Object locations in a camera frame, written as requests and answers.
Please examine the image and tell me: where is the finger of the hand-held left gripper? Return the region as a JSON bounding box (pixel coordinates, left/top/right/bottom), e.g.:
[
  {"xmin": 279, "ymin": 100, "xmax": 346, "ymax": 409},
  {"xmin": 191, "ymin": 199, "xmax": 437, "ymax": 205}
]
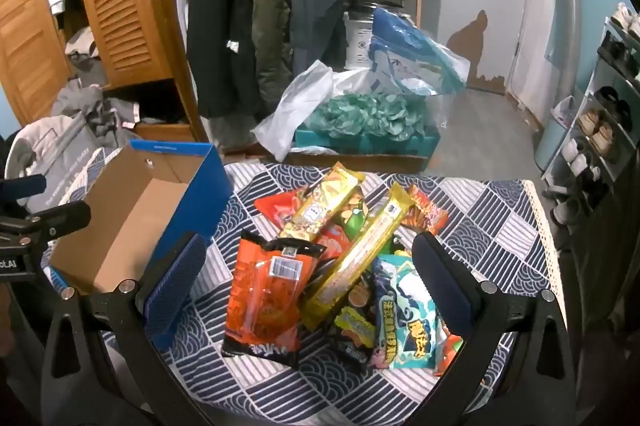
[
  {"xmin": 0, "ymin": 175, "xmax": 48, "ymax": 205},
  {"xmin": 0, "ymin": 201, "xmax": 92, "ymax": 239}
]

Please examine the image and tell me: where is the black snack packet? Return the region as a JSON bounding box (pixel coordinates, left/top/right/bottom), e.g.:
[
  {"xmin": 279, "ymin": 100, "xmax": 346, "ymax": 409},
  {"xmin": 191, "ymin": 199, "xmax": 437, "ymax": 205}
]
[{"xmin": 327, "ymin": 273, "xmax": 383, "ymax": 374}]

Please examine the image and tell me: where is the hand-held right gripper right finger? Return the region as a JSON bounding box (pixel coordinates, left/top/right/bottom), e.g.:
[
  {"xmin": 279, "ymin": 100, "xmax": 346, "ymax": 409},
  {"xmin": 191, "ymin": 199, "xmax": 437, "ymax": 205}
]
[{"xmin": 411, "ymin": 231, "xmax": 583, "ymax": 426}]

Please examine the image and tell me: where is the grey printed bag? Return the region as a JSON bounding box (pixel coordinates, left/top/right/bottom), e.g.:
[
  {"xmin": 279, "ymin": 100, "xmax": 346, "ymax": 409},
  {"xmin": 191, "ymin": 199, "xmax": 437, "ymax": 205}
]
[{"xmin": 10, "ymin": 115, "xmax": 111, "ymax": 219}]

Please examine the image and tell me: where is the small red snack packet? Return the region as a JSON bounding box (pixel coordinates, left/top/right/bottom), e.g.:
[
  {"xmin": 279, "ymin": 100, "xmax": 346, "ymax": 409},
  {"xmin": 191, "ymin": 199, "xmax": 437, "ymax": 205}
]
[{"xmin": 434, "ymin": 323, "xmax": 465, "ymax": 378}]

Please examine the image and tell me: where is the pair of black shoes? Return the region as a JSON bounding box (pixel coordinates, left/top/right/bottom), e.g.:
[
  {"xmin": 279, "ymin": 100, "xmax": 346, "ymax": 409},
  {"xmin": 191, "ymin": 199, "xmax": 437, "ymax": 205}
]
[{"xmin": 594, "ymin": 86, "xmax": 635, "ymax": 127}]

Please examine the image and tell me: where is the white printed bucket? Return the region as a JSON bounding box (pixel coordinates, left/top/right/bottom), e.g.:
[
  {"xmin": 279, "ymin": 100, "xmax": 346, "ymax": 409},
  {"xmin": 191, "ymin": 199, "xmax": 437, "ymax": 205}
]
[{"xmin": 344, "ymin": 2, "xmax": 382, "ymax": 72}]

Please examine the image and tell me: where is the navy patterned tablecloth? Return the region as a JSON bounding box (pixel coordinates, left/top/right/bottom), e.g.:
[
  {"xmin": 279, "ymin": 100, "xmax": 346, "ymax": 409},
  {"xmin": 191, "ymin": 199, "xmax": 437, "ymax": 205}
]
[{"xmin": 40, "ymin": 146, "xmax": 568, "ymax": 426}]

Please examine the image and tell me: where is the orange striped snack packet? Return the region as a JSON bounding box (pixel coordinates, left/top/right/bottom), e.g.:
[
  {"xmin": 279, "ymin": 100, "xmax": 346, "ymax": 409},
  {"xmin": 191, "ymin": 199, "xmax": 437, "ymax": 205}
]
[{"xmin": 405, "ymin": 184, "xmax": 449, "ymax": 237}]

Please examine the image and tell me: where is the olive green hanging coat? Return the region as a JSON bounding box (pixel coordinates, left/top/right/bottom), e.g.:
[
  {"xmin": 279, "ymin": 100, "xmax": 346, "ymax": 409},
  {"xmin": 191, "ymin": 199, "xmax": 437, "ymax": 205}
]
[{"xmin": 249, "ymin": 0, "xmax": 296, "ymax": 109}]

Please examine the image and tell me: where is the blue plastic bag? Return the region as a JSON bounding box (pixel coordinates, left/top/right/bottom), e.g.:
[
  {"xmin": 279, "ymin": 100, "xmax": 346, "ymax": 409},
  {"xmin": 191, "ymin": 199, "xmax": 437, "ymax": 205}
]
[{"xmin": 366, "ymin": 7, "xmax": 472, "ymax": 97}]

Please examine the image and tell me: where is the black hanging coat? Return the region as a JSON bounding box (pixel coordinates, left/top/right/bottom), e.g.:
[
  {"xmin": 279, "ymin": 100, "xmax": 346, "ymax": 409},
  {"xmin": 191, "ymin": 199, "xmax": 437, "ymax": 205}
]
[{"xmin": 186, "ymin": 0, "xmax": 263, "ymax": 121}]

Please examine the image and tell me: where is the yellow foil snack packet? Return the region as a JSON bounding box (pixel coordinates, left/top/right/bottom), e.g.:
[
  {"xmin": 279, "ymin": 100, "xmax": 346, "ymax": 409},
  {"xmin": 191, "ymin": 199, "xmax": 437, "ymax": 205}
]
[{"xmin": 279, "ymin": 162, "xmax": 367, "ymax": 243}]

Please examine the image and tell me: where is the green snack packet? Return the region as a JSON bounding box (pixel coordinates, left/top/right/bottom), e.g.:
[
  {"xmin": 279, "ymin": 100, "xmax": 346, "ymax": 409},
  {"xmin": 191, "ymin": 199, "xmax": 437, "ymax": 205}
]
[{"xmin": 337, "ymin": 193, "xmax": 386, "ymax": 257}]

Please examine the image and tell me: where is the shoe rack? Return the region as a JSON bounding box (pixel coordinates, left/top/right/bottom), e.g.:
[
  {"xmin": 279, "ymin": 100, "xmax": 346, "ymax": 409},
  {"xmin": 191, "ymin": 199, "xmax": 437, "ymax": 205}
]
[{"xmin": 541, "ymin": 12, "xmax": 640, "ymax": 229}]

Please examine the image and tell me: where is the long gold biscuit packet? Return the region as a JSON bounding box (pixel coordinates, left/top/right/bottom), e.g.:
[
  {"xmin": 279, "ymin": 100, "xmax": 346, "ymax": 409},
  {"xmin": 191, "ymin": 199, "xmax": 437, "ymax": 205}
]
[{"xmin": 299, "ymin": 183, "xmax": 417, "ymax": 332}]

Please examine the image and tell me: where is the teal box of teal leaves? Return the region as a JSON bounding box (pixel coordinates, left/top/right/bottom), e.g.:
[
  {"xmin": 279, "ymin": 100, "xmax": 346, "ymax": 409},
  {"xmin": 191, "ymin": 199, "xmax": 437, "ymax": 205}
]
[{"xmin": 294, "ymin": 92, "xmax": 442, "ymax": 157}]

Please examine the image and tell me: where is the blue cardboard box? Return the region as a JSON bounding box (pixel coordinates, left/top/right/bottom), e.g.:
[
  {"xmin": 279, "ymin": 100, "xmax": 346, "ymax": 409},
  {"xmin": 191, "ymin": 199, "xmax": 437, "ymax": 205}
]
[{"xmin": 48, "ymin": 139, "xmax": 233, "ymax": 352}]

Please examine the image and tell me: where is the blue and white snack packet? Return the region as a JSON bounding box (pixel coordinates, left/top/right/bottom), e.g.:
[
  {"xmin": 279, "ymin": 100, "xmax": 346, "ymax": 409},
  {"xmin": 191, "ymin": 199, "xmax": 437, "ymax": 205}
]
[{"xmin": 372, "ymin": 255, "xmax": 447, "ymax": 372}]

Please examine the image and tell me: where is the pale blue bin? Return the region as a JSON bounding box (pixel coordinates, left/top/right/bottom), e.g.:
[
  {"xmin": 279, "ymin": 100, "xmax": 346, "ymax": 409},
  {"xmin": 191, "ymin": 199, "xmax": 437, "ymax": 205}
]
[{"xmin": 534, "ymin": 97, "xmax": 577, "ymax": 175}]

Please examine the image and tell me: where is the pile of grey clothes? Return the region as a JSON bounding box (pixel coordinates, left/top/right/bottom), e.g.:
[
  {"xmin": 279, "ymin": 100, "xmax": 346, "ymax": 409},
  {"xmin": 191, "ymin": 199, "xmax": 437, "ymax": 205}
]
[{"xmin": 50, "ymin": 26, "xmax": 143, "ymax": 144}]

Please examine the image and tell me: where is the wooden louvred wardrobe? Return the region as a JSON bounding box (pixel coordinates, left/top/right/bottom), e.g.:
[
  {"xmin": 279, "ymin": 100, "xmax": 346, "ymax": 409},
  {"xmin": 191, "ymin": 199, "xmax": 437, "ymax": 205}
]
[{"xmin": 0, "ymin": 0, "xmax": 211, "ymax": 154}]

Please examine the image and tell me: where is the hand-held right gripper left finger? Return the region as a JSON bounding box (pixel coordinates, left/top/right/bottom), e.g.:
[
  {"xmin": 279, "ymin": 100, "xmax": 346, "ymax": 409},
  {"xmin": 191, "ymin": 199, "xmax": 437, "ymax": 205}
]
[{"xmin": 37, "ymin": 231, "xmax": 208, "ymax": 426}]

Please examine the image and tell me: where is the pair of white shoes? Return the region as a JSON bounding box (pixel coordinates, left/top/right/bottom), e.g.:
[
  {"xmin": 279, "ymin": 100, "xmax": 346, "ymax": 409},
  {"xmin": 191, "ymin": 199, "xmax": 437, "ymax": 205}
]
[{"xmin": 559, "ymin": 137, "xmax": 602, "ymax": 180}]

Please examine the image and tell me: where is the white plastic bag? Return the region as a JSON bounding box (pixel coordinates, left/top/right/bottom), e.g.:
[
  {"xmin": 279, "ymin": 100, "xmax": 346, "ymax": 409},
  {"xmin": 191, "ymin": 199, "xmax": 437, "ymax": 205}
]
[{"xmin": 251, "ymin": 60, "xmax": 373, "ymax": 163}]

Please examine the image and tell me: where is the pair of beige shoes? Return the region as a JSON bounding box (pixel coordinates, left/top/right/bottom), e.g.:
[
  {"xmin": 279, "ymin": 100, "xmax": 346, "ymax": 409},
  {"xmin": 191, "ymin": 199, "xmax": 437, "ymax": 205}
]
[{"xmin": 576, "ymin": 107, "xmax": 615, "ymax": 157}]

